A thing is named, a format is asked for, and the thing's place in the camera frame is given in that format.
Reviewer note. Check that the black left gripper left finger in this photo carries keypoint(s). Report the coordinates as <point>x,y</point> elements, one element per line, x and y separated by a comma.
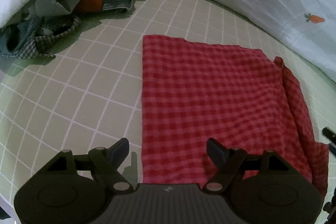
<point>105,164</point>

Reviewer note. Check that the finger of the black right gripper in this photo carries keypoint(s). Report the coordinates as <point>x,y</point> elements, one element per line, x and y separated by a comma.
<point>331,136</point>

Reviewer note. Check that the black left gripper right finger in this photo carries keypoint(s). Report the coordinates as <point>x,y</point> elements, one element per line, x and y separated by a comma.
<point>229,163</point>

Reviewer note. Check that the red checkered cloth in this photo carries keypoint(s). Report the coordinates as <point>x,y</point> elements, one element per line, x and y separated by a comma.
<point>192,92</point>

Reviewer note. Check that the orange item in clothes pile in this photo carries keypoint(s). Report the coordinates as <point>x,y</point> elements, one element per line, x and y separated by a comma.
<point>90,5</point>

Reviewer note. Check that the green grid mat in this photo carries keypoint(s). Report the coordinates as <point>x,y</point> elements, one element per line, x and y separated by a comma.
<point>89,94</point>

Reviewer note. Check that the green white checkered garment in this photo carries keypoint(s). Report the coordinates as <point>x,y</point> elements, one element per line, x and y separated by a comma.
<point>34,38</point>

